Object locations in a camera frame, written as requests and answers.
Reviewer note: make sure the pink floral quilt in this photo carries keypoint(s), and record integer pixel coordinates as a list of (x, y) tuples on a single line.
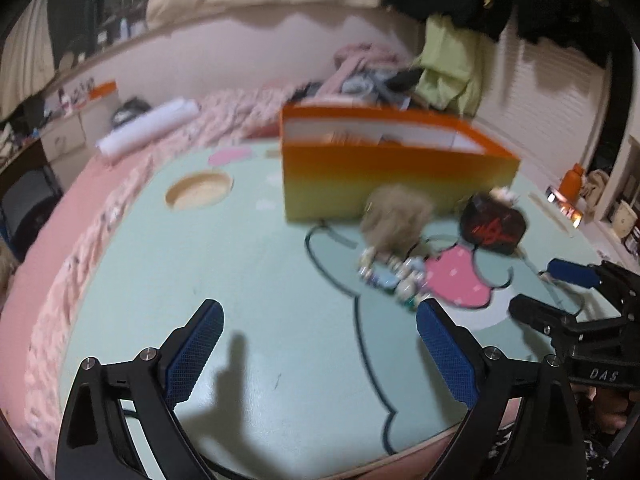
[(240, 110)]

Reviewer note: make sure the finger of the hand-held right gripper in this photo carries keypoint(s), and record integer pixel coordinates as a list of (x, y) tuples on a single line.
[(542, 317), (570, 272)]

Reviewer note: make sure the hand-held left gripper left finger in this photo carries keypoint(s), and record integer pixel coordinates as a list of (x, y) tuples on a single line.
[(195, 355)]

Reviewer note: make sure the smartphone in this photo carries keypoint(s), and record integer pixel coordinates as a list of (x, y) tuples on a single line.
[(562, 207)]

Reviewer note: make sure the black patterned clothing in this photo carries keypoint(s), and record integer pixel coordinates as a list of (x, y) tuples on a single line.
[(597, 452)]

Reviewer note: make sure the heap of mixed clothes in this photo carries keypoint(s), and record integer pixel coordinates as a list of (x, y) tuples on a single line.
[(370, 85)]

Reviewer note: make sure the black pouch with red print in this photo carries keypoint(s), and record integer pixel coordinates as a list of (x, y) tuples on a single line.
[(492, 230)]

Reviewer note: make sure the orange bottle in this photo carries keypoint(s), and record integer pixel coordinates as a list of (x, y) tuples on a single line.
[(571, 185)]

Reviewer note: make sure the person's right hand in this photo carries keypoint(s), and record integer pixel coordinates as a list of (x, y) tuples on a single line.
[(607, 405)]

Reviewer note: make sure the grey bundle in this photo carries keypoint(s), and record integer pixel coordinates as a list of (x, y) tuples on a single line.
[(131, 110)]

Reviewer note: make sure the small orange box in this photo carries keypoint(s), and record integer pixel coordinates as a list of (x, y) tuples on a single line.
[(102, 91)]

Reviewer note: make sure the brown furry pom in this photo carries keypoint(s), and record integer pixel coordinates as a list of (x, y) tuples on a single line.
[(395, 220)]

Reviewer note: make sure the light green hanging garment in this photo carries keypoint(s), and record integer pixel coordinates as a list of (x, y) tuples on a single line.
[(445, 70)]

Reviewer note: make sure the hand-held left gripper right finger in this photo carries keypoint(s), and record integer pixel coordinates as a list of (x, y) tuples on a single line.
[(447, 355)]

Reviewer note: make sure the black hanging garment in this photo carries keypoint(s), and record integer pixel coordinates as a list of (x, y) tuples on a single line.
[(565, 5)]

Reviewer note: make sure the white paper roll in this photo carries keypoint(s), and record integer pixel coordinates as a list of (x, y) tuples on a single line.
[(145, 127)]

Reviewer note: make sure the beige plush toy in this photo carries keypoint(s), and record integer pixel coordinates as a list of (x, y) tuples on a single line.
[(597, 190)]

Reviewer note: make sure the pink fuzzy garment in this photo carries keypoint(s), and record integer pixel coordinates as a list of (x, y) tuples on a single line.
[(360, 57)]

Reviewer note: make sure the white drawer cabinet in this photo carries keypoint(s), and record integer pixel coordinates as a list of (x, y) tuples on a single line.
[(65, 135)]

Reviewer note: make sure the white mug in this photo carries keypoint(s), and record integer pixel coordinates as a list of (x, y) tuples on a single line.
[(625, 217)]

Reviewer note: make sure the orange cardboard box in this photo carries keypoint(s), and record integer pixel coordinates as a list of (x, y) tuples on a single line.
[(350, 180)]

